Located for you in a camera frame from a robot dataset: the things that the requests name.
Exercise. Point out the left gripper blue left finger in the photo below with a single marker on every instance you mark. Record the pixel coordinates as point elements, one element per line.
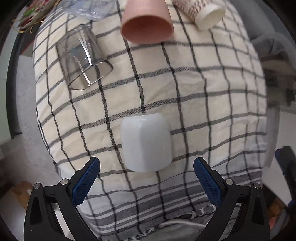
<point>41,222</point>

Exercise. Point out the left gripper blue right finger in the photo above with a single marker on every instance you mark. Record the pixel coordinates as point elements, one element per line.
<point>251,222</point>

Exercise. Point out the white plastic cup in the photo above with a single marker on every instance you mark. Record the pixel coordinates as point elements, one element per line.
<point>146,142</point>

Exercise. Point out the clear plastic Happy Cat cup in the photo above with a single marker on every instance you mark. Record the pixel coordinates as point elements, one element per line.
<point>93,10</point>

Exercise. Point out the clear grey glass cup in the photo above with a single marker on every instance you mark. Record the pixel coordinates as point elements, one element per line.
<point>81,59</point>

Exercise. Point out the patterned paper cup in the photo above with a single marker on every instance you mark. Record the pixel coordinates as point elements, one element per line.
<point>204,14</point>

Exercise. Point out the pink plastic cup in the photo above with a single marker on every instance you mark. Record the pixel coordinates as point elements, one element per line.
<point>146,22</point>

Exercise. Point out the plaid checkered tablecloth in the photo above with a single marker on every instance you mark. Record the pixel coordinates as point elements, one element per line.
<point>198,94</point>

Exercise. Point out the grey sectional sofa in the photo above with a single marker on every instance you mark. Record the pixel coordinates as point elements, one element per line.
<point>275,48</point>

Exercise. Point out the large shell snack bowl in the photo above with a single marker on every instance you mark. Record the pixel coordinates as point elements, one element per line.
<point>36,13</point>

